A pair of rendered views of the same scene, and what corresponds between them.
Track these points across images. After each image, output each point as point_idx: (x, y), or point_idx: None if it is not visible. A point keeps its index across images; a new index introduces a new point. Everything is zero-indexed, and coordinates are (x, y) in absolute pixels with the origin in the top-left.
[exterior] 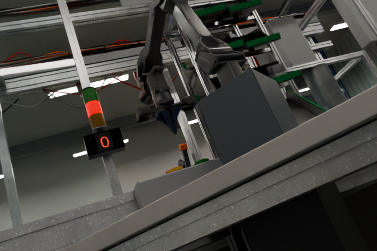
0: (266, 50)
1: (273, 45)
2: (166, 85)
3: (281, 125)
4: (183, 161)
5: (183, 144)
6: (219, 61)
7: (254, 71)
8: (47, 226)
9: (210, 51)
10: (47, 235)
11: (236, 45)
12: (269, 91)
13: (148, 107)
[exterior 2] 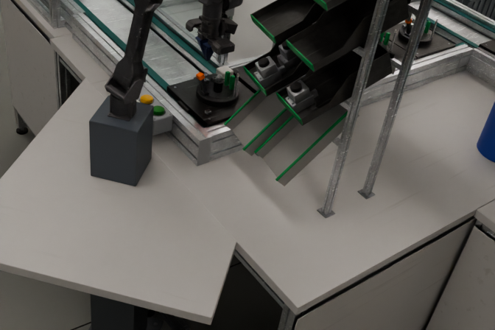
0: (356, 51)
1: (367, 54)
2: (211, 19)
3: (95, 158)
4: (218, 78)
5: (197, 76)
6: (107, 90)
7: (93, 124)
8: (112, 60)
9: (113, 76)
10: (111, 63)
11: (269, 36)
12: (105, 138)
13: (190, 27)
